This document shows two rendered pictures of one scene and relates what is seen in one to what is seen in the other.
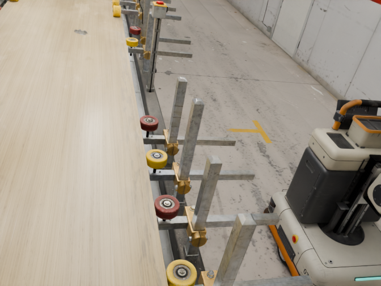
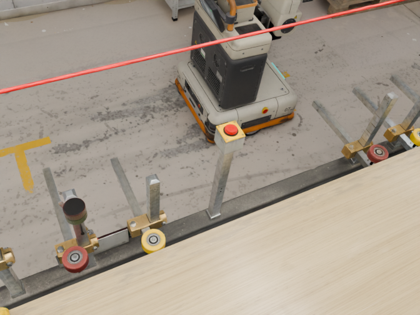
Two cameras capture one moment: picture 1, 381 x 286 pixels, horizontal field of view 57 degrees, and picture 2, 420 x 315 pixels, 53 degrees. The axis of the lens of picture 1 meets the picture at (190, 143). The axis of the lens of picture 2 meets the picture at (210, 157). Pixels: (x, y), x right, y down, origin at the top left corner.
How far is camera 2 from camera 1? 261 cm
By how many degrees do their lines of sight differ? 73
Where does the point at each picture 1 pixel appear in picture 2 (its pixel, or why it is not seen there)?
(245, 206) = (196, 162)
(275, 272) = (267, 139)
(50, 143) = not seen: outside the picture
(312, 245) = (272, 97)
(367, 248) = not seen: hidden behind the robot
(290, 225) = (254, 111)
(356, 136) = (247, 15)
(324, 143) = (257, 42)
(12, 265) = not seen: outside the picture
